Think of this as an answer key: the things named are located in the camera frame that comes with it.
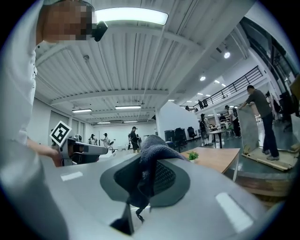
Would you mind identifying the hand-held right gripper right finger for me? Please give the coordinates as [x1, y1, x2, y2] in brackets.
[133, 158, 268, 240]

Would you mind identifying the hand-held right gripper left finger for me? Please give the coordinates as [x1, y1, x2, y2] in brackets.
[39, 153, 142, 240]

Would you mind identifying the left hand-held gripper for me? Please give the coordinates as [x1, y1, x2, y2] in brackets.
[49, 120, 109, 166]

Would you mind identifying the green artificial plant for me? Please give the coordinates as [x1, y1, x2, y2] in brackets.
[186, 151, 200, 164]

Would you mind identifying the dark grey cloth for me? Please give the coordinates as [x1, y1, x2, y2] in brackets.
[126, 135, 188, 223]

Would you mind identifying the person's left forearm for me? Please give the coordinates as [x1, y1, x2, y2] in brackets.
[26, 137, 62, 167]

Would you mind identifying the white table leg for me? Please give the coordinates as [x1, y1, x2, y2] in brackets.
[232, 152, 241, 183]

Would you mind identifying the stack of wooden planks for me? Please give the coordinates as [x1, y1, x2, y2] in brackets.
[235, 172, 295, 203]

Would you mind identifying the dark background table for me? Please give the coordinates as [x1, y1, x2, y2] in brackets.
[206, 129, 232, 149]

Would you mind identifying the flat wooden pallet board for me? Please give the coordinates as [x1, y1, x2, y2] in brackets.
[241, 143, 300, 173]

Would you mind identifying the grey marble slab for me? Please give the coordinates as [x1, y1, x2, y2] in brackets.
[237, 103, 261, 153]

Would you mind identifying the person's white shirt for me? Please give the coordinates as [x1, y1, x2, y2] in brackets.
[0, 0, 47, 150]

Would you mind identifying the black balcony railing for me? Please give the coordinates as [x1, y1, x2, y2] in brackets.
[180, 66, 264, 113]

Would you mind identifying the person's face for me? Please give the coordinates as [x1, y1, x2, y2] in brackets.
[36, 0, 98, 45]

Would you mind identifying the black head-worn camera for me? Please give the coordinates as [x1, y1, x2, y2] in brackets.
[90, 20, 109, 42]

